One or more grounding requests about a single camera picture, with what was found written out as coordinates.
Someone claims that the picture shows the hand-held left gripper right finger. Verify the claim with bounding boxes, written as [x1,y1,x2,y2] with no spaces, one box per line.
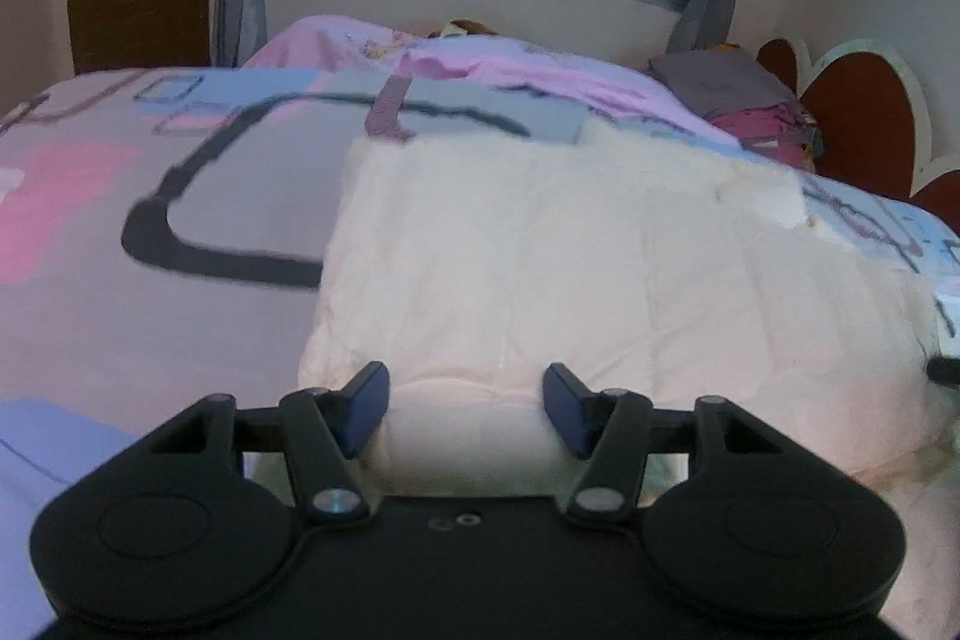
[544,362,807,527]

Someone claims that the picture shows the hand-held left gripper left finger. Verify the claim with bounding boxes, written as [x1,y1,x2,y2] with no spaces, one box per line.
[135,361,391,528]

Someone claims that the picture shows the large white garment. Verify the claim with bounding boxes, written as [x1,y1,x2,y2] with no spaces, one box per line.
[296,119,960,618]

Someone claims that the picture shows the pink folded clothes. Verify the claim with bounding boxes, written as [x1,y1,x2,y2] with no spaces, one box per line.
[709,100,824,170]

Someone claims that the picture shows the bed with patterned sheet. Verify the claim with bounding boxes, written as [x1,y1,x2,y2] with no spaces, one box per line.
[0,66,960,640]

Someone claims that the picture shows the flower-shaped brown white headboard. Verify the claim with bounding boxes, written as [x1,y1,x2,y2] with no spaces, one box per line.
[756,38,960,236]

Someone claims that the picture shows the pink blanket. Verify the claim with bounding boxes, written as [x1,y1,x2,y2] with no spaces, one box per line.
[244,15,740,146]

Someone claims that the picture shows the yellow stuffed toy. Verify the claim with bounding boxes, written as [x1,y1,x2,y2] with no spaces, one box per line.
[427,17,501,40]

